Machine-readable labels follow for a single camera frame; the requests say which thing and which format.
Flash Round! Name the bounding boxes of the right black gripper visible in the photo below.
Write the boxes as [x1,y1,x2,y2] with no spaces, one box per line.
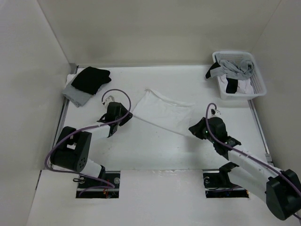
[188,117,217,144]

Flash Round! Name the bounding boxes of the white tank top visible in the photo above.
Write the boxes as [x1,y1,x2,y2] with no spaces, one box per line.
[133,89,195,136]

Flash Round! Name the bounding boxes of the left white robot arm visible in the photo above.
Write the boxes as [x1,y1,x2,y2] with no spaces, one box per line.
[50,102,133,188]

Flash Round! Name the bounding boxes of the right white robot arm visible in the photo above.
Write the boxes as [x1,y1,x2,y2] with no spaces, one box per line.
[189,117,301,220]

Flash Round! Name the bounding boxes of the folded grey tank top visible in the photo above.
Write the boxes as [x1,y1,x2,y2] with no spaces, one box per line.
[62,83,94,107]

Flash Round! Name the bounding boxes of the folded black tank top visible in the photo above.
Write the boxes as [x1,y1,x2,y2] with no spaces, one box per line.
[71,66,111,95]

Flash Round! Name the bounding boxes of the crumpled black tank top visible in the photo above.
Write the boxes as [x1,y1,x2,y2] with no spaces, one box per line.
[205,62,238,94]

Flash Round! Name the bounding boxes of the crumpled grey tank top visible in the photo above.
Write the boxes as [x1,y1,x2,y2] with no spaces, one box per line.
[206,59,254,81]

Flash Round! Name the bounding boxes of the white garment in basket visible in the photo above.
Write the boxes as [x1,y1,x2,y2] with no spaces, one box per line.
[220,74,254,94]

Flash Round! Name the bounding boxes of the white plastic laundry basket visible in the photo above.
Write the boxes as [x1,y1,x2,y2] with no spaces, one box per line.
[212,50,267,101]

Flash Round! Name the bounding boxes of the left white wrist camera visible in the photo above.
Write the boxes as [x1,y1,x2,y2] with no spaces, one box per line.
[103,96,115,108]

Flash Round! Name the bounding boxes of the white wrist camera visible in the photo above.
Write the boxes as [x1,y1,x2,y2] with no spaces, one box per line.
[211,109,221,117]
[103,96,115,108]

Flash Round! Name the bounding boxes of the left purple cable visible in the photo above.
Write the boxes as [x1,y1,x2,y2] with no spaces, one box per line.
[44,89,133,197]

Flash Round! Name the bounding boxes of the purple cable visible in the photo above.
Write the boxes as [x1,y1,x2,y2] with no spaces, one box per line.
[206,102,301,218]
[44,89,133,197]

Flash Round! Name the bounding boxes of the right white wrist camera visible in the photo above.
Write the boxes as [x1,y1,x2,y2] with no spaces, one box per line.
[211,109,221,117]

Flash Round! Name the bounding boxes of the left metal table rail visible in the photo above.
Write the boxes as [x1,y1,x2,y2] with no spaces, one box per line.
[43,63,79,170]

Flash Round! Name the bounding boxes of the metal table rail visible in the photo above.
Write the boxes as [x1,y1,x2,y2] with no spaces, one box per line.
[248,100,274,166]
[43,63,79,170]

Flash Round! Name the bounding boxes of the right metal table rail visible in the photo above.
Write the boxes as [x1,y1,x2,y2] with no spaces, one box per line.
[248,100,274,166]

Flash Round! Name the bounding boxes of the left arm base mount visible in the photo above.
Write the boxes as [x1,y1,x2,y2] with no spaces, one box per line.
[73,171,121,199]

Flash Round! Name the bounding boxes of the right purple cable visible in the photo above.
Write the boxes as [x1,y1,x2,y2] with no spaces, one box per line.
[206,102,301,218]

